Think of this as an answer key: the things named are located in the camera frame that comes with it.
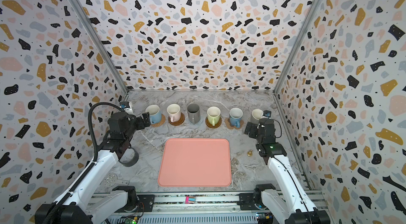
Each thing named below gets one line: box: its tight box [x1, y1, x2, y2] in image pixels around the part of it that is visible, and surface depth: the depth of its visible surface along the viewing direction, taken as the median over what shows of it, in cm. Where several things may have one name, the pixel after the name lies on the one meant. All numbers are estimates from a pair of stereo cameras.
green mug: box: [206, 106, 221, 127], surface depth 97 cm
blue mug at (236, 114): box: [229, 107, 244, 128], surface depth 98 cm
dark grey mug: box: [187, 103, 201, 125], surface depth 99 cm
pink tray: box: [157, 137, 233, 188], surface depth 91 cm
